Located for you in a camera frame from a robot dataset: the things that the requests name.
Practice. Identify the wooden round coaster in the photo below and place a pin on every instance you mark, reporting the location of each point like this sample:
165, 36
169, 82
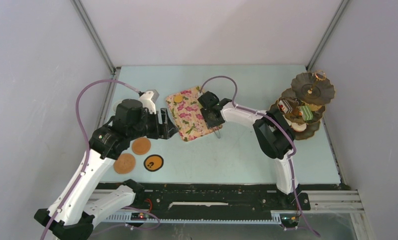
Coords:
141, 146
124, 164

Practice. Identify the orange question mark coaster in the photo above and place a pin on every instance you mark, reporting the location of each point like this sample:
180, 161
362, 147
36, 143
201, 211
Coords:
153, 163

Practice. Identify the upper wooden round coaster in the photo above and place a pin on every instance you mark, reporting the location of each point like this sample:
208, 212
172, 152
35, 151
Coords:
141, 146

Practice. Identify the small yellow cookie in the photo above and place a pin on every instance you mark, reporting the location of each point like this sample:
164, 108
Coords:
178, 99

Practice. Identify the green striped cake slice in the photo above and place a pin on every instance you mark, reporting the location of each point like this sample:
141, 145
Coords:
307, 114

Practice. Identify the chocolate cake piece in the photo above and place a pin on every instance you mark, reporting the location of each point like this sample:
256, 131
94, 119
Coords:
285, 106

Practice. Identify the white donut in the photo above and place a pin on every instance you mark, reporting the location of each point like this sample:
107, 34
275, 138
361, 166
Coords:
298, 127

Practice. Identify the lower wooden round coaster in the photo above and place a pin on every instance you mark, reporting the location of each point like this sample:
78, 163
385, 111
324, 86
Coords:
124, 164

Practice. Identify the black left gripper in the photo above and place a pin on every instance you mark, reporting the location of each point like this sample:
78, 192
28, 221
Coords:
164, 130

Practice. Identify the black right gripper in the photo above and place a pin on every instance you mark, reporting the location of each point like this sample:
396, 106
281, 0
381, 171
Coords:
209, 124

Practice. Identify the three tier black cake stand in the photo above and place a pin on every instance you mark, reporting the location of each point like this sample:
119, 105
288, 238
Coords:
313, 89

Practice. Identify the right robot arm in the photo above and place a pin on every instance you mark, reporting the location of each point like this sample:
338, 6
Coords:
275, 137

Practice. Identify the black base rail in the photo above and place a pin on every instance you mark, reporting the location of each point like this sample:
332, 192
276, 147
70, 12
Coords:
218, 202

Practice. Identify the floral rectangular tray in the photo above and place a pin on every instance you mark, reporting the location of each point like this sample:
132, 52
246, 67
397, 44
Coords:
187, 116

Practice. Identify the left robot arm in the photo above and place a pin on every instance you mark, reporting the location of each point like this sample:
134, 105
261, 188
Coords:
69, 217

